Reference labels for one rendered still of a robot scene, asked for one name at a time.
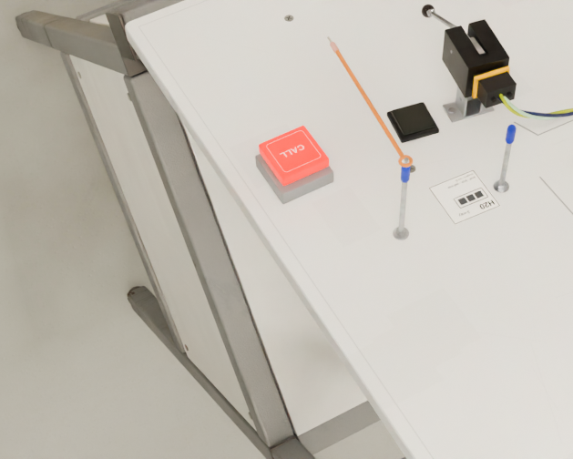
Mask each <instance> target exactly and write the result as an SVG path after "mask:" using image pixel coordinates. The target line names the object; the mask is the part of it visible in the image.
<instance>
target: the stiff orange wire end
mask: <svg viewBox="0 0 573 459"><path fill-rule="evenodd" d="M327 38H328V40H329V41H330V46H331V48H332V50H333V52H334V53H335V54H336V55H337V56H338V57H339V59H340V61H341V62H342V64H343V66H344V68H345V69H346V71H347V72H348V74H349V76H350V77H351V79H352V80H353V82H354V83H355V85H356V86H357V88H358V90H359V91H360V93H361V95H362V96H363V98H364V100H365V102H366V103H367V105H368V106H369V108H370V109H371V110H372V112H373V114H374V116H375V117H376V119H377V121H378V122H379V124H380V125H381V127H382V129H383V130H384V132H385V134H386V136H387V137H388V138H389V139H390V141H391V143H392V144H393V146H394V148H395V150H396V151H397V153H398V155H399V156H400V158H399V159H398V163H399V165H400V166H402V167H404V168H408V167H410V166H411V165H412V164H413V159H412V158H411V157H410V156H408V155H404V153H403V151H402V150H401V149H400V148H399V146H398V144H397V143H396V141H395V140H394V137H393V136H392V134H391V133H390V131H389V129H388V128H387V126H386V125H385V123H384V122H383V120H382V119H381V117H380V115H379V114H378V112H377V111H376V109H375V107H374V106H373V104H372V102H371V100H370V99H369V97H368V96H367V95H366V93H365V92H364V90H363V88H362V86H361V85H360V83H359V82H358V80H357V78H356V77H355V75H354V74H353V71H352V70H351V68H349V66H348V65H347V63H346V61H345V60H344V58H343V56H342V54H341V53H340V51H339V48H338V46H337V45H336V44H335V43H334V42H333V41H332V40H331V38H330V37H327ZM404 158H408V159H409V163H407V164H405V163H403V162H402V160H403V159H404Z"/></svg>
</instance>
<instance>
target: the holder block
mask: <svg viewBox="0 0 573 459"><path fill-rule="evenodd" d="M469 37H474V38H475V39H476V41H477V42H478V44H479V45H481V47H482V48H483V50H484V51H485V52H486V53H485V54H484V55H481V56H480V55H479V53H478V52H477V50H476V48H475V46H474V45H473V43H472V42H471V40H470V38H469ZM451 50H452V51H453V53H452V54H451V52H450V51H451ZM509 58H510V57H509V55H508V54H507V52H506V50H505V49H504V48H503V47H502V45H501V43H500V42H499V40H498V39H497V37H496V35H495V34H494V32H493V31H492V29H491V28H490V26H489V25H488V23H487V21H486V20H485V19H483V20H479V21H476V22H473V23H469V24H468V30H467V34H466V32H465V30H464V28H463V27H462V26H461V25H460V26H456V27H452V28H449V29H446V30H445V37H444V46H443V55H442V60H443V62H444V63H445V66H446V67H447V69H448V71H449V72H450V74H451V76H452V77H453V79H454V81H455V82H456V84H457V85H458V87H459V89H460V91H461V92H462V94H463V96H464V97H471V96H472V92H473V90H472V89H471V85H472V78H473V74H476V73H480V72H483V71H487V70H490V69H493V68H497V67H501V66H503V67H505V66H508V64H509Z"/></svg>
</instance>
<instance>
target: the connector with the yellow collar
mask: <svg viewBox="0 0 573 459"><path fill-rule="evenodd" d="M502 67H503V66H501V67H497V68H493V69H490V70H487V71H483V72H480V73H476V74H473V78H472V85H471V89H472V90H473V84H474V77H475V76H479V75H482V74H484V73H487V72H490V71H493V70H496V69H499V68H502ZM516 87H517V83H516V82H515V80H514V79H513V78H512V76H510V75H509V73H508V72H507V71H506V72H504V73H501V74H498V75H495V76H490V77H487V78H484V79H481V80H478V86H477V94H476V96H477V97H478V99H479V100H480V101H481V103H482V104H483V106H484V107H485V108H488V107H492V106H495V105H498V104H501V102H500V101H499V100H498V99H497V98H498V97H499V98H500V96H499V95H500V94H502V95H503V97H506V98H507V99H508V100H509V101H510V100H513V99H515V93H516Z"/></svg>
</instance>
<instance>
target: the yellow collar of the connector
mask: <svg viewBox="0 0 573 459"><path fill-rule="evenodd" d="M506 71H507V72H508V73H509V71H510V67H509V66H505V67H502V68H499V69H496V70H493V71H490V72H487V73H484V74H482V75H479V76H474V84H473V92H472V98H477V96H476V94H477V86H478V80H481V79H484V78H487V77H492V76H495V75H498V74H501V73H504V72H506Z"/></svg>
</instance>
